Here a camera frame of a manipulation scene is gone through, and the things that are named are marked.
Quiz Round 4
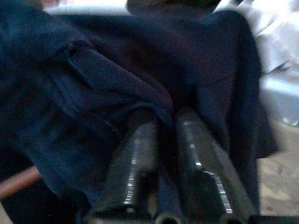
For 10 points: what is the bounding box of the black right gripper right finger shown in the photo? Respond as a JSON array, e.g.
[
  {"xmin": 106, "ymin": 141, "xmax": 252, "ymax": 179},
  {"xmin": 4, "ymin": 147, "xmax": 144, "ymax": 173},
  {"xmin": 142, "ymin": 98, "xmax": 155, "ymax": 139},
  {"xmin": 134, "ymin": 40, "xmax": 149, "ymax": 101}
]
[{"xmin": 175, "ymin": 107, "xmax": 256, "ymax": 221}]

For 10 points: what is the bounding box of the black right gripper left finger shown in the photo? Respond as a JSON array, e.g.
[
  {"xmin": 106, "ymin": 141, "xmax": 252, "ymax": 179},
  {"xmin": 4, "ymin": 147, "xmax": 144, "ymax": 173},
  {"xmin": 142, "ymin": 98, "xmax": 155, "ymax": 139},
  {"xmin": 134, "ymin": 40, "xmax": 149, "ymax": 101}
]
[{"xmin": 92, "ymin": 108, "xmax": 162, "ymax": 217}]

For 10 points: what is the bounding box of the navy garment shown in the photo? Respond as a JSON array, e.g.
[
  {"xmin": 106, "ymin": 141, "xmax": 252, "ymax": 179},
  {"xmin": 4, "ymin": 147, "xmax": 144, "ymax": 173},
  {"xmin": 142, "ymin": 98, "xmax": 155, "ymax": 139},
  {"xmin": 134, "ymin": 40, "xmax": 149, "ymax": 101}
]
[{"xmin": 0, "ymin": 0, "xmax": 278, "ymax": 224}]

